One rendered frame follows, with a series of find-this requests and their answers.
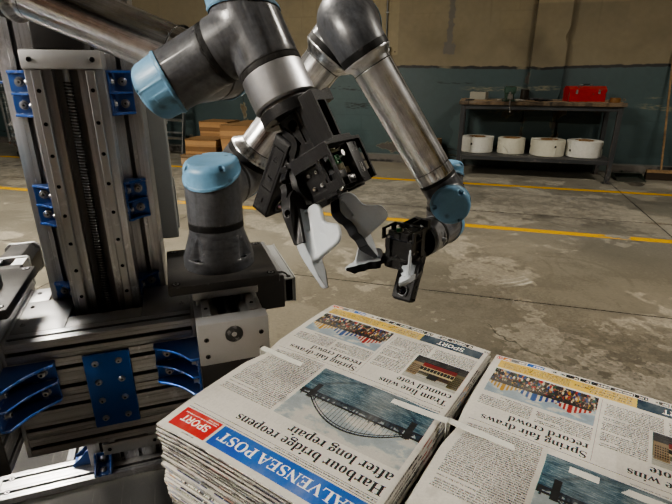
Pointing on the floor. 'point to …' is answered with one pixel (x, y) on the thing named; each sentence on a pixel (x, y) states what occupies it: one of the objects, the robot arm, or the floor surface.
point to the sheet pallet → (213, 136)
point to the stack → (410, 426)
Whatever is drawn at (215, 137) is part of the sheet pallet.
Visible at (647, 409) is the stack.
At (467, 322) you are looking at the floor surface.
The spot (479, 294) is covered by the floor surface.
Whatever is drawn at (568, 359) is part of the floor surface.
